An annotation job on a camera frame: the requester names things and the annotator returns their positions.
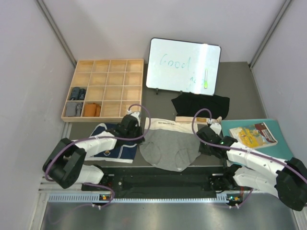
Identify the rolled grey cloth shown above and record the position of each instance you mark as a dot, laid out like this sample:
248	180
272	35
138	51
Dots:
73	109

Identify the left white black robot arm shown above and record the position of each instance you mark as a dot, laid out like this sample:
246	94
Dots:
65	165

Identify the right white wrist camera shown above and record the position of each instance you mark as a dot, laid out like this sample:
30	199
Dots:
216	127

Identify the grey underwear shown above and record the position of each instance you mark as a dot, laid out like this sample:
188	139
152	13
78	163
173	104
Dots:
169	145

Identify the yellow paperback book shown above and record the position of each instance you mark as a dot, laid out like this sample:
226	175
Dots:
254	136

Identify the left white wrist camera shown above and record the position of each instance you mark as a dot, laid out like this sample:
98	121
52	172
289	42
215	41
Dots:
135	114

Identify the black underwear beige waistband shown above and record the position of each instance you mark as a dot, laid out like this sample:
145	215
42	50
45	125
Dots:
188	104

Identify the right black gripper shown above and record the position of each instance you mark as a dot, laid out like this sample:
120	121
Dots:
202	150

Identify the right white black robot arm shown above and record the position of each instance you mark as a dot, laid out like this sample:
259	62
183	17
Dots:
284	179

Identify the rolled orange cloth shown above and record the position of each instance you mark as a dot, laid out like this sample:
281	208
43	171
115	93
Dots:
92	110

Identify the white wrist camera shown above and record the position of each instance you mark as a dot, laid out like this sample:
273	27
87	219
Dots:
216	127
135	114

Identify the green marker pen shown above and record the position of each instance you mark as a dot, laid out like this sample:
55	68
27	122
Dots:
206	79

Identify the wooden compartment tray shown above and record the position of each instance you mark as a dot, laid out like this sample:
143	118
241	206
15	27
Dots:
115	84

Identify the small whiteboard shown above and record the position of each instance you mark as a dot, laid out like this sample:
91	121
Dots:
180	66

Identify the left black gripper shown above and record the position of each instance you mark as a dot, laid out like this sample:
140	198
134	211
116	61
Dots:
140	134

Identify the navy blue white underwear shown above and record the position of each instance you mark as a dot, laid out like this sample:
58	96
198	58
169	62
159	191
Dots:
123	154

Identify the rolled dark patterned socks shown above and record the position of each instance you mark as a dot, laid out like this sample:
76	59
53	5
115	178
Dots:
77	94

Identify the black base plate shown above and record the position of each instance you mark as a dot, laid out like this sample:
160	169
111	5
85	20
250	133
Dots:
208	182

